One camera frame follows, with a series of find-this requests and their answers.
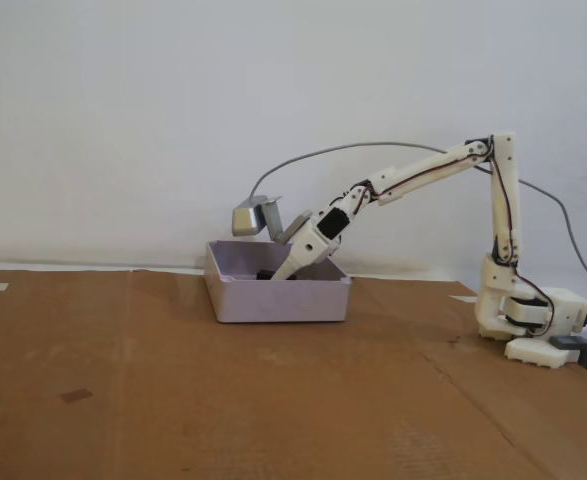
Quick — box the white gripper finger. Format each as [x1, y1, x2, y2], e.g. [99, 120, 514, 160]
[270, 256, 305, 282]

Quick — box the brown cardboard sheet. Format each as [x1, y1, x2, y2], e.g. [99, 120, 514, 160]
[0, 268, 587, 480]

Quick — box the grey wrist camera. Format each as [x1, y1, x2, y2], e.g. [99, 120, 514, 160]
[260, 198, 313, 246]

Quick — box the pale grey plastic box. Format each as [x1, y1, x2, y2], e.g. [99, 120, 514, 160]
[204, 239, 352, 325]

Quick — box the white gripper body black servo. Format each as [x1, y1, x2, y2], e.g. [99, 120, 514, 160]
[289, 196, 355, 270]

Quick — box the grey table clamp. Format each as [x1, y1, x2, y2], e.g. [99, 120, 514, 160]
[550, 334, 587, 386]

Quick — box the grey webcam cable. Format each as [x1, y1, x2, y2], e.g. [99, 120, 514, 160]
[247, 142, 587, 311]

